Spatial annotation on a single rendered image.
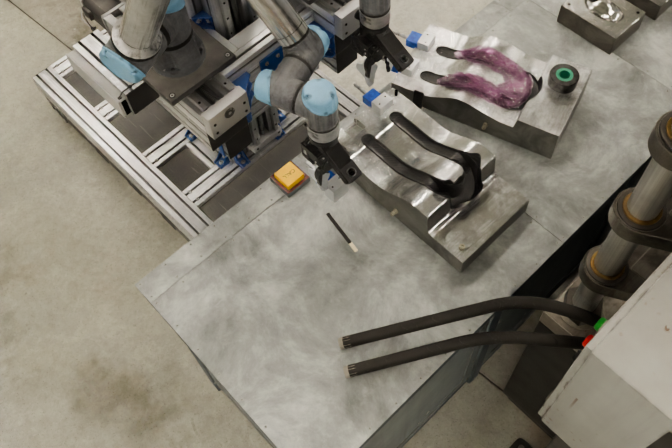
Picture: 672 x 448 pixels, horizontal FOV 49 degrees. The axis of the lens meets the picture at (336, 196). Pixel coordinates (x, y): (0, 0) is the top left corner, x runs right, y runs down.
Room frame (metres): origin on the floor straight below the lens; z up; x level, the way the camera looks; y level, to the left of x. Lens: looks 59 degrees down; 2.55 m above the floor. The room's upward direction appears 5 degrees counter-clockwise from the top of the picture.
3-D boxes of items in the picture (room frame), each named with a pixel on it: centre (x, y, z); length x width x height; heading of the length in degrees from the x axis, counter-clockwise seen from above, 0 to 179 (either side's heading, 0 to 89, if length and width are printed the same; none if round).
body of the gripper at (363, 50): (1.29, -0.13, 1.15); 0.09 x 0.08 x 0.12; 38
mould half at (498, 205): (1.05, -0.24, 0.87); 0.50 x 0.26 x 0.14; 39
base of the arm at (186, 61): (1.39, 0.39, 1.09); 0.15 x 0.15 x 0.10
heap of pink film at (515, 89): (1.34, -0.46, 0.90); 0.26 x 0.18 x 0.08; 56
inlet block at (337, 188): (1.03, 0.03, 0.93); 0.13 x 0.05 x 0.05; 39
